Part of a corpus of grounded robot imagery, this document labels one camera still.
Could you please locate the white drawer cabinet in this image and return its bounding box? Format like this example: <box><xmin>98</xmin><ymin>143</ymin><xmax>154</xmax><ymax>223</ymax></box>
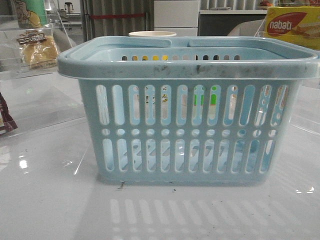
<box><xmin>153</xmin><ymin>0</ymin><xmax>200</xmax><ymax>37</ymax></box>

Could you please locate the dark red snack packet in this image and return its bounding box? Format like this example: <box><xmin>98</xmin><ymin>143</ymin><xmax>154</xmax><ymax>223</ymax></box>
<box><xmin>0</xmin><ymin>94</ymin><xmax>18</xmax><ymax>135</ymax></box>

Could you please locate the yellow nabati wafer box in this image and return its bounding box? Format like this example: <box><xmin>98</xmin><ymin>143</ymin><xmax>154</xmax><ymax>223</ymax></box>
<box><xmin>263</xmin><ymin>6</ymin><xmax>320</xmax><ymax>50</ymax></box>

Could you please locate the light blue plastic basket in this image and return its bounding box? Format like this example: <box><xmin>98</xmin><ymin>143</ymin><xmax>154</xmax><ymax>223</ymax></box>
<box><xmin>57</xmin><ymin>36</ymin><xmax>320</xmax><ymax>186</ymax></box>

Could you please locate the white paper cup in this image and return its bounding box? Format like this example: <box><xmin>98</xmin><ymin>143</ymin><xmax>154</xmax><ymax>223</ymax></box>
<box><xmin>128</xmin><ymin>30</ymin><xmax>177</xmax><ymax>38</ymax></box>

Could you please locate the clear acrylic shelf left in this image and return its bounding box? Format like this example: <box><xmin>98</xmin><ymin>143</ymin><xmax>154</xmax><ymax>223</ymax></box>
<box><xmin>0</xmin><ymin>15</ymin><xmax>85</xmax><ymax>141</ymax></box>

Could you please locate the green cartoon snack package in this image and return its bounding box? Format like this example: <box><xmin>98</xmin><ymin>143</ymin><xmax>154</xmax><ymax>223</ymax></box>
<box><xmin>13</xmin><ymin>0</ymin><xmax>48</xmax><ymax>29</ymax></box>

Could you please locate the packaged bread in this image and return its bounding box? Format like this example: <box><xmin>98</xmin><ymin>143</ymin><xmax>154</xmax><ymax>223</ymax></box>
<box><xmin>16</xmin><ymin>30</ymin><xmax>60</xmax><ymax>70</ymax></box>

